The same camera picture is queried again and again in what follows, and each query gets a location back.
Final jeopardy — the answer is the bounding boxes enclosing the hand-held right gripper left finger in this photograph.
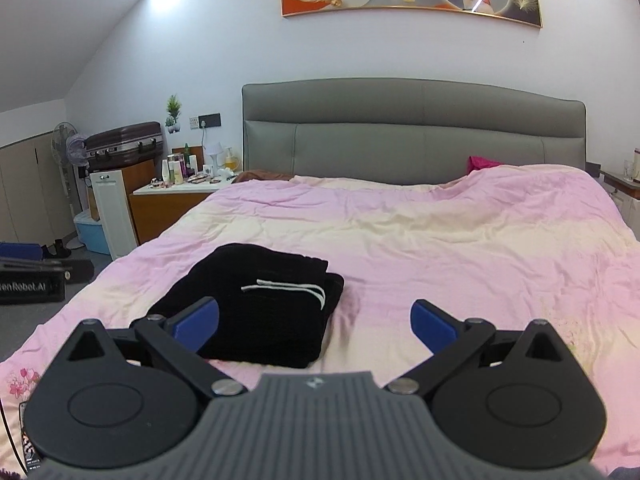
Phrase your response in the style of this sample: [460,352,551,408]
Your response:
[67,296,249,399]

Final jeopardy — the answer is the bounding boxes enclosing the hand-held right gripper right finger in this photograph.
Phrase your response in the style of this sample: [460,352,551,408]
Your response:
[384,298,576,399]

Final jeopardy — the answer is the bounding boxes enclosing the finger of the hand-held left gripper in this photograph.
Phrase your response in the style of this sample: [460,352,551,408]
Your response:
[0,242,44,261]
[0,257,94,284]

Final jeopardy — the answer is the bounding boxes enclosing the black corduroy pants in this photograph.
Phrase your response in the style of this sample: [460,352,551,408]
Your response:
[148,243,345,370]

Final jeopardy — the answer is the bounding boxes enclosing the black shoes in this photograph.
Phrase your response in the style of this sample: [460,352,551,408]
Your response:
[41,239,72,262]

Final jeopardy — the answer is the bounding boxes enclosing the light blue plastic bin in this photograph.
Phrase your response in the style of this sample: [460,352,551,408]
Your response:
[73,209,112,256]

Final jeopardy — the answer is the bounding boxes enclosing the beige wardrobe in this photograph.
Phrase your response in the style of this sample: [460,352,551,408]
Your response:
[0,132,82,247]

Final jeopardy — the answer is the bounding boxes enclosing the pink duvet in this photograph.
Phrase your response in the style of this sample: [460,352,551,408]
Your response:
[0,164,639,480]

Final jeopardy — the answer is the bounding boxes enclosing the white slatted panel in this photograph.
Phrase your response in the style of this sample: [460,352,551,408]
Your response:
[92,169,139,262]

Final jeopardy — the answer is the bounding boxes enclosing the white standing fan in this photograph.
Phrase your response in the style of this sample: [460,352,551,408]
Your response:
[51,120,91,252]

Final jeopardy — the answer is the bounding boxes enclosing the white-topped wooden nightstand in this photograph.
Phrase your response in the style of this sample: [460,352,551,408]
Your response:
[128,178,236,247]

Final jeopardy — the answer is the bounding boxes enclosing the wooden cabinet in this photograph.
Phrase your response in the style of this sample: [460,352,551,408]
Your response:
[86,159,157,222]

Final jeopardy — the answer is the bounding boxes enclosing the brown suitcase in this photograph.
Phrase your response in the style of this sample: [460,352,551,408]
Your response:
[82,121,165,172]

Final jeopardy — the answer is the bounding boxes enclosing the group of cosmetic bottles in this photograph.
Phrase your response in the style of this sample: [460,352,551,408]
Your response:
[150,142,237,190]

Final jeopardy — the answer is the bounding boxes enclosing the brown pillow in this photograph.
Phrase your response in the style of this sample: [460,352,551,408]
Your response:
[234,168,297,184]

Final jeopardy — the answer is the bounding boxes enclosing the magenta cloth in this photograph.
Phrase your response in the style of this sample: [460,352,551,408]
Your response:
[467,155,505,176]

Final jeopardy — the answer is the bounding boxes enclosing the white table lamp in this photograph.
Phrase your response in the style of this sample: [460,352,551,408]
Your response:
[204,142,227,173]

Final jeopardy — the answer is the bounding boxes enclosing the grey upholstered headboard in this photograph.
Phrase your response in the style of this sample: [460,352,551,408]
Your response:
[242,78,587,186]

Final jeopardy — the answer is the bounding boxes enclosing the small potted green plant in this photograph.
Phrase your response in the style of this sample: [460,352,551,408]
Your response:
[164,93,184,134]

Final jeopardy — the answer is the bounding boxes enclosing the grey-topped wooden nightstand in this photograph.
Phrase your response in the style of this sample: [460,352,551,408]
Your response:
[587,162,640,226]

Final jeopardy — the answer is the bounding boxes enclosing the thin black cable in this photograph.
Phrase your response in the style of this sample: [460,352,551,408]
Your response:
[0,399,27,478]

